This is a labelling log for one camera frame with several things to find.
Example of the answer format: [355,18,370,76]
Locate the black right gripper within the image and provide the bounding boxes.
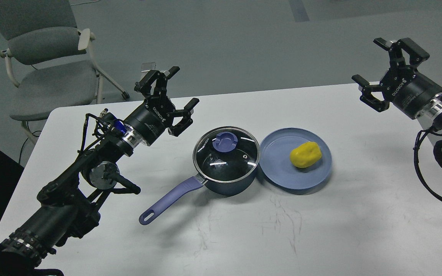
[351,38,442,119]

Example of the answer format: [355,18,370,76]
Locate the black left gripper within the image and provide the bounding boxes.
[124,66,200,146]

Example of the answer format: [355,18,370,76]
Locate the glass lid purple knob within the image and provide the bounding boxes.
[193,127,260,183]

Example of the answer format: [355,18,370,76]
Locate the yellow potato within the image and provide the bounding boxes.
[289,141,322,168]

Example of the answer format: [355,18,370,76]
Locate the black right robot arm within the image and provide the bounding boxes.
[351,37,442,168]

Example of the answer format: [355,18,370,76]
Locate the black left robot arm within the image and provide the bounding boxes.
[0,66,199,276]

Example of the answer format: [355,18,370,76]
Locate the blue round plate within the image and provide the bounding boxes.
[259,127,333,194]

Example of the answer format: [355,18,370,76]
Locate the grey office chair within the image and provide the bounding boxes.
[0,0,130,144]

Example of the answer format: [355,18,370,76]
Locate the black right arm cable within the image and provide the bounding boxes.
[414,128,442,211]

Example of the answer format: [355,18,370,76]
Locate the dark blue saucepan purple handle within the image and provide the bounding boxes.
[139,126,261,225]

